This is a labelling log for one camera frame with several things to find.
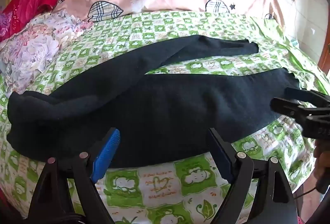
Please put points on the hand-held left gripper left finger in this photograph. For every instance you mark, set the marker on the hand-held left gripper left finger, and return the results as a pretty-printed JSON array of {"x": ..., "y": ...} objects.
[{"x": 106, "y": 154}]

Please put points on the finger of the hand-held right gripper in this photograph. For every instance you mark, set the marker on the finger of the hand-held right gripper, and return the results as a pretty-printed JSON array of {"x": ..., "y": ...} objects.
[
  {"x": 306, "y": 94},
  {"x": 287, "y": 108}
]

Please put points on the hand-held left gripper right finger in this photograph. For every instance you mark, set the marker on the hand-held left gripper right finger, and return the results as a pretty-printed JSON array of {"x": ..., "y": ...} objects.
[{"x": 222, "y": 155}]

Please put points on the black pants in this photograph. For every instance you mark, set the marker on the black pants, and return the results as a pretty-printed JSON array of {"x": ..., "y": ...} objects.
[{"x": 154, "y": 110}]

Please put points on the person's right hand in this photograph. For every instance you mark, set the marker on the person's right hand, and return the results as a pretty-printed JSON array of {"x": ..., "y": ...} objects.
[{"x": 323, "y": 159}]

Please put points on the green checked bed sheet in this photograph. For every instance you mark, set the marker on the green checked bed sheet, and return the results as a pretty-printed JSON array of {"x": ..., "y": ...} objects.
[{"x": 159, "y": 188}]

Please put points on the floral pillow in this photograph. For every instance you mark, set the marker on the floral pillow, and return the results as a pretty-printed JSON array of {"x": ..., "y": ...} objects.
[{"x": 38, "y": 43}]

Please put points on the brown wooden door frame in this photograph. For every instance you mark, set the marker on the brown wooden door frame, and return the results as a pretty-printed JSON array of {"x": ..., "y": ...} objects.
[{"x": 325, "y": 61}]

